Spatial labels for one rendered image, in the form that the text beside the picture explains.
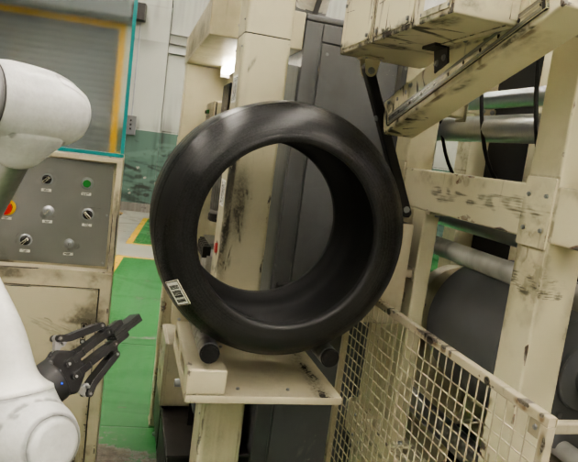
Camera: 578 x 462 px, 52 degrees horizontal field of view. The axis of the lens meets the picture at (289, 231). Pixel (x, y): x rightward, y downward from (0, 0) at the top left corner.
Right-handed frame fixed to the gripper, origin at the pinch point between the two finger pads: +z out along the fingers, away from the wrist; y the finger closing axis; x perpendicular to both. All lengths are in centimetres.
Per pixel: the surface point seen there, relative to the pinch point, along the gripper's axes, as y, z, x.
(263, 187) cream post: -5, 64, -7
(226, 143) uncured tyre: -23.6, 30.4, 15.5
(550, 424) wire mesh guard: 33, 16, 67
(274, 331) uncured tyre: 17.9, 25.4, 11.8
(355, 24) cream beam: -36, 83, 27
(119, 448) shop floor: 89, 58, -130
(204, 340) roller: 14.9, 18.4, -2.5
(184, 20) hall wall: -167, 767, -586
